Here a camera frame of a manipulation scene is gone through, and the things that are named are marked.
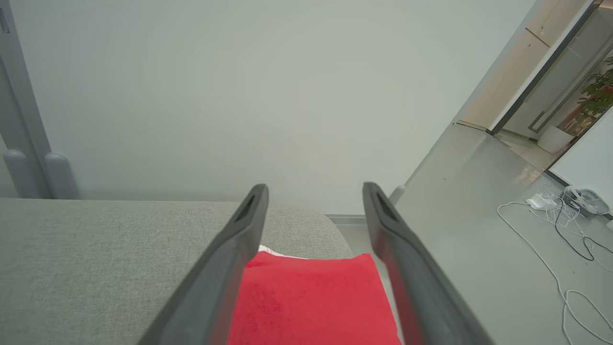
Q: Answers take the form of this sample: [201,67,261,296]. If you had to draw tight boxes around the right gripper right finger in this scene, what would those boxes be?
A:
[363,182,494,345]

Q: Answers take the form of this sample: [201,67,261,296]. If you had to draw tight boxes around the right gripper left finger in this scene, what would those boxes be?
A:
[138,184,270,345]

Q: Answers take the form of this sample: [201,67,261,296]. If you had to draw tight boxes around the red shorts with white stripes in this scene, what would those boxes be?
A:
[227,245,403,345]

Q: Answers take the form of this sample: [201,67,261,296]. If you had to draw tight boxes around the grey fabric sofa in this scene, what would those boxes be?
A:
[0,198,355,345]

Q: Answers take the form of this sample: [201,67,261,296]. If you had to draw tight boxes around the white power adapter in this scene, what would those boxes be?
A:
[526,194,559,212]

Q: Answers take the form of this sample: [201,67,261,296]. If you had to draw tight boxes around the green potted plant white pot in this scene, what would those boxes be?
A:
[536,57,613,155]

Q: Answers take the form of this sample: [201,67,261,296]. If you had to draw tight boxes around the white floor cable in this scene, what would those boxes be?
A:
[497,200,613,345]

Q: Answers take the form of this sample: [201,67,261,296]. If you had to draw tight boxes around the black floor cable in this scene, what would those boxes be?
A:
[555,204,613,262]

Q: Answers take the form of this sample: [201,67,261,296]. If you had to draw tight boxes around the grey box with cables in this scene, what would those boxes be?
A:
[560,187,612,217]

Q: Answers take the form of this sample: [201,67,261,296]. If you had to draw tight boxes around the long metal door handle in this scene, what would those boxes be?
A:
[528,111,547,134]

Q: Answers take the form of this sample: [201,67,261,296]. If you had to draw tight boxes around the glass door dark frame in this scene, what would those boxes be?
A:
[486,0,613,139]

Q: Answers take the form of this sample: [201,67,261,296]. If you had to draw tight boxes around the grey partition post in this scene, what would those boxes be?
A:
[0,0,80,200]

